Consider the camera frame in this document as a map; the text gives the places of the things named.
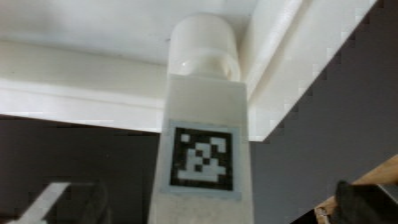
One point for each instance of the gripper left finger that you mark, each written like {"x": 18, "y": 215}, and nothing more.
{"x": 71, "y": 203}

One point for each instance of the white leg with tag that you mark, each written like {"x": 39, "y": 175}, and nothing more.
{"x": 202, "y": 181}

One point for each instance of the white square tabletop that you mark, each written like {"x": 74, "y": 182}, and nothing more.
{"x": 83, "y": 52}

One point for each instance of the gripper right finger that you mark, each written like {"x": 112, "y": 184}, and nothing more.
{"x": 366, "y": 204}

